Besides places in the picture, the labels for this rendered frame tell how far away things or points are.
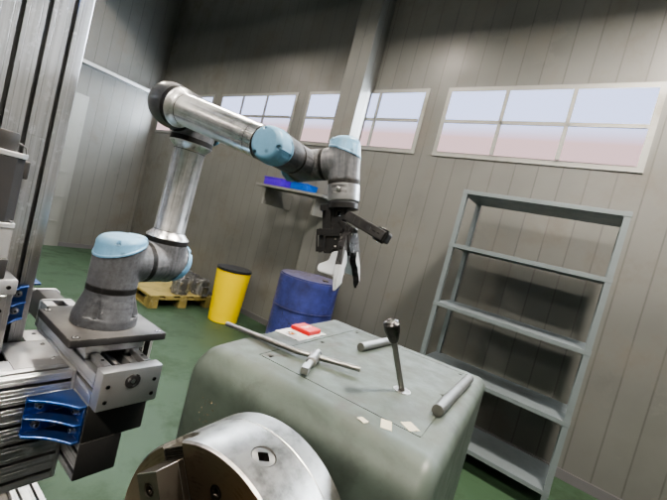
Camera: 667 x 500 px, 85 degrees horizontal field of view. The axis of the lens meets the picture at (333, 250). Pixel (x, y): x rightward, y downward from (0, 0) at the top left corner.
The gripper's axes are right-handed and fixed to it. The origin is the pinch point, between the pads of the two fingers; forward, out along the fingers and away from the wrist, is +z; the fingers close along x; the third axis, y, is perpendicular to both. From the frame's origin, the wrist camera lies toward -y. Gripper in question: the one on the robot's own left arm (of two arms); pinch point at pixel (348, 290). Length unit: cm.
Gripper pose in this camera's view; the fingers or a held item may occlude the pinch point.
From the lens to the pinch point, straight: 84.4
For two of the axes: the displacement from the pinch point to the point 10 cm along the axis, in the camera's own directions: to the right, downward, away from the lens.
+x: -3.6, -0.5, -9.3
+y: -9.3, -0.2, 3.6
